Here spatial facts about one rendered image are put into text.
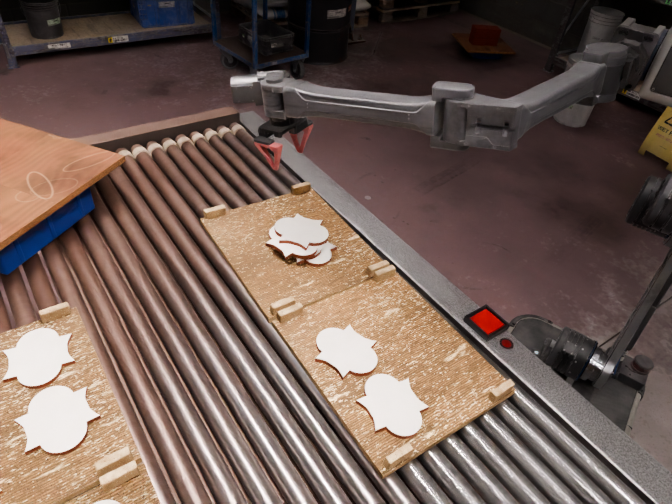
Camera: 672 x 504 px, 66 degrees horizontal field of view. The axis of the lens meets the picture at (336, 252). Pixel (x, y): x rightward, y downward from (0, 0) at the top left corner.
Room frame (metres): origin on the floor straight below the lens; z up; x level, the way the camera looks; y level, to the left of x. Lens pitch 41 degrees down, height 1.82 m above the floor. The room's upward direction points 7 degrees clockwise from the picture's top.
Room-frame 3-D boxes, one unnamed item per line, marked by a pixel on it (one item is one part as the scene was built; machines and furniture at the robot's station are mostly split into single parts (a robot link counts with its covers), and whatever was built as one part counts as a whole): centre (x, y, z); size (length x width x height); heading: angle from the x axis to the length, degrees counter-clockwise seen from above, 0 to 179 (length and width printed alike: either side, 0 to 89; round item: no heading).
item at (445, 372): (0.71, -0.14, 0.93); 0.41 x 0.35 x 0.02; 38
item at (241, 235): (1.03, 0.11, 0.93); 0.41 x 0.35 x 0.02; 37
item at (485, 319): (0.84, -0.37, 0.92); 0.06 x 0.06 x 0.01; 39
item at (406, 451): (0.47, -0.15, 0.95); 0.06 x 0.02 x 0.03; 128
